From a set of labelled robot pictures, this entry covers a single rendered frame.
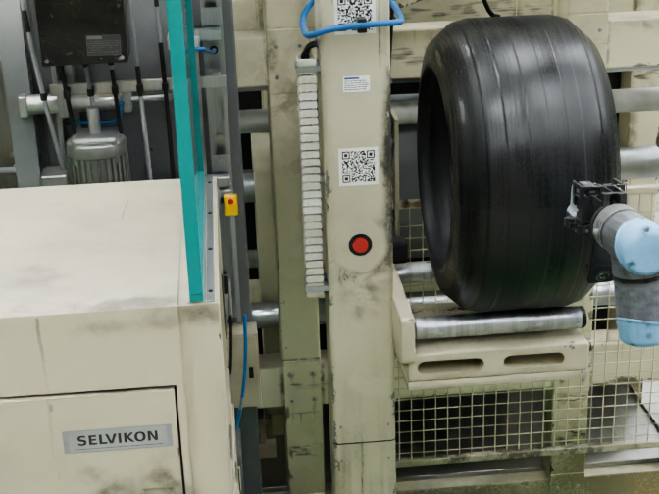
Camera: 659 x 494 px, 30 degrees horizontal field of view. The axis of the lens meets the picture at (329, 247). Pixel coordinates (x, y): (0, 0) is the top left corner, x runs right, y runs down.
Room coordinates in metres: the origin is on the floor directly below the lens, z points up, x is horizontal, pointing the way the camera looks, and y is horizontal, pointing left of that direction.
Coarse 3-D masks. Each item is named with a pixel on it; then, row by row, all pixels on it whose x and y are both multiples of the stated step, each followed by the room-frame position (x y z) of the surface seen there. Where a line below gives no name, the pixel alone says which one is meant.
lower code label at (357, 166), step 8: (344, 152) 2.22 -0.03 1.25; (352, 152) 2.22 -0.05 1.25; (360, 152) 2.22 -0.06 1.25; (368, 152) 2.22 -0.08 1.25; (376, 152) 2.23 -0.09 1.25; (344, 160) 2.22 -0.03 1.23; (352, 160) 2.22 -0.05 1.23; (360, 160) 2.22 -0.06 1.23; (368, 160) 2.22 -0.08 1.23; (376, 160) 2.23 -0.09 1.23; (344, 168) 2.22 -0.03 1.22; (352, 168) 2.22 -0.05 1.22; (360, 168) 2.22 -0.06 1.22; (368, 168) 2.22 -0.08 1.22; (376, 168) 2.23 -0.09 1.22; (344, 176) 2.22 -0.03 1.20; (352, 176) 2.22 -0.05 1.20; (360, 176) 2.22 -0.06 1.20; (368, 176) 2.22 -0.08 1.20; (376, 176) 2.23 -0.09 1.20; (344, 184) 2.22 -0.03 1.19; (352, 184) 2.22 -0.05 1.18; (360, 184) 2.22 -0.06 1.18; (368, 184) 2.22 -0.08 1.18
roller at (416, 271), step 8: (400, 264) 2.45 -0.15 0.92; (408, 264) 2.45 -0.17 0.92; (416, 264) 2.45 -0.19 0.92; (424, 264) 2.45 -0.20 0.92; (400, 272) 2.44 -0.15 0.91; (408, 272) 2.44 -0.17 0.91; (416, 272) 2.44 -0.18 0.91; (424, 272) 2.44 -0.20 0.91; (432, 272) 2.44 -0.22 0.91; (400, 280) 2.44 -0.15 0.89; (408, 280) 2.44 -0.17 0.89; (416, 280) 2.44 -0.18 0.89; (424, 280) 2.44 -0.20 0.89; (432, 280) 2.45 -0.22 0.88
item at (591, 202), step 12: (576, 192) 1.87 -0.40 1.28; (588, 192) 1.84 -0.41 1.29; (600, 192) 1.83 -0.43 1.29; (612, 192) 1.79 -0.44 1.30; (624, 192) 1.79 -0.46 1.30; (576, 204) 1.88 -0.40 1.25; (588, 204) 1.83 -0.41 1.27; (600, 204) 1.79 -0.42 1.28; (576, 216) 1.87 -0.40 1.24; (588, 216) 1.83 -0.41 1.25; (588, 228) 1.83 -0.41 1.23
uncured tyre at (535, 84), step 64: (448, 64) 2.22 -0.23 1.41; (512, 64) 2.17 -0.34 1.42; (576, 64) 2.17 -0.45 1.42; (448, 128) 2.16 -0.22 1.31; (512, 128) 2.08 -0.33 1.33; (576, 128) 2.08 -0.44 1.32; (448, 192) 2.56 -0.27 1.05; (512, 192) 2.04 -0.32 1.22; (448, 256) 2.15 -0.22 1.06; (512, 256) 2.05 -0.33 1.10; (576, 256) 2.06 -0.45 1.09
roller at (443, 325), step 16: (416, 320) 2.17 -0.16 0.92; (432, 320) 2.17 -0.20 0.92; (448, 320) 2.17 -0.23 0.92; (464, 320) 2.17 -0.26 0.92; (480, 320) 2.17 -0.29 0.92; (496, 320) 2.17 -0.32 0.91; (512, 320) 2.17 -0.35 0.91; (528, 320) 2.17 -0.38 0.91; (544, 320) 2.18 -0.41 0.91; (560, 320) 2.18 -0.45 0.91; (576, 320) 2.18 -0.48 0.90; (416, 336) 2.16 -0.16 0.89; (432, 336) 2.16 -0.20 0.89; (448, 336) 2.16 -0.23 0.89
